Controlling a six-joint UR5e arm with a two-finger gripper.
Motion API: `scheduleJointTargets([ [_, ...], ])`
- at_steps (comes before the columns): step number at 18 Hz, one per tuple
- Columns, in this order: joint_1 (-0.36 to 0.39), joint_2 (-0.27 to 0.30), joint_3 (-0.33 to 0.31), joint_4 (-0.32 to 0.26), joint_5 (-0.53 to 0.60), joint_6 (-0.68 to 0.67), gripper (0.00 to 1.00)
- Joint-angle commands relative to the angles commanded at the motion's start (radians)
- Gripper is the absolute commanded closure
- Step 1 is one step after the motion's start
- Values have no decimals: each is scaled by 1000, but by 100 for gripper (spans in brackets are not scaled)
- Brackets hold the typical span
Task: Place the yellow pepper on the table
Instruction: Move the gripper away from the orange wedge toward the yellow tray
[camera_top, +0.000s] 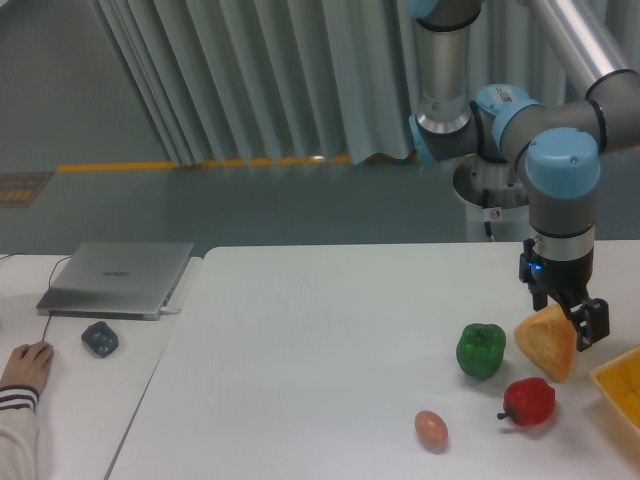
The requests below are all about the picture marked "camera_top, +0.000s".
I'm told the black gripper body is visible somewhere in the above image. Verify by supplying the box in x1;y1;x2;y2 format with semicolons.
519;238;594;310

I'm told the white striped sleeve forearm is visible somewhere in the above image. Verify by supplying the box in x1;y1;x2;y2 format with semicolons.
1;385;39;479

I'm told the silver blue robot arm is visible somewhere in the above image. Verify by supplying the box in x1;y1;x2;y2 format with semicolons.
407;1;639;351

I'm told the green bell pepper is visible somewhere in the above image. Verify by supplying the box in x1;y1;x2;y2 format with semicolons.
456;323;506;380

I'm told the red bell pepper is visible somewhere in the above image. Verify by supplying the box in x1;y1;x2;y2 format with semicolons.
497;377;556;426

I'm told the person's hand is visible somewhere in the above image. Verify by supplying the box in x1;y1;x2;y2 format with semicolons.
1;341;54;394

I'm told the triangular bread pastry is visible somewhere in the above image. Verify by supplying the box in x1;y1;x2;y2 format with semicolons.
514;305;577;382

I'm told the yellow woven basket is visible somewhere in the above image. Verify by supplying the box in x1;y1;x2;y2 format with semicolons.
588;342;639;456

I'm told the brown egg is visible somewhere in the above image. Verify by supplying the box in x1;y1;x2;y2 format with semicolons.
414;410;448;447

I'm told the pale green curtain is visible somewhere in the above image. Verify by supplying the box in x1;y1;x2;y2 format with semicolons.
100;1;639;165

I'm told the silver closed laptop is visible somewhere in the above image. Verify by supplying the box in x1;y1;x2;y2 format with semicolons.
36;242;194;320

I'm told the dark grey small device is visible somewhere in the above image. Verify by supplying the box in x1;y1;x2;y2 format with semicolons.
81;321;119;358

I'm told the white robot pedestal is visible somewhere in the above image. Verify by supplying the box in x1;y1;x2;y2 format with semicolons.
453;156;529;242

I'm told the black pedestal cable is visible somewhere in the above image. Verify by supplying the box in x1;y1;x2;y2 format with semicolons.
481;187;497;243

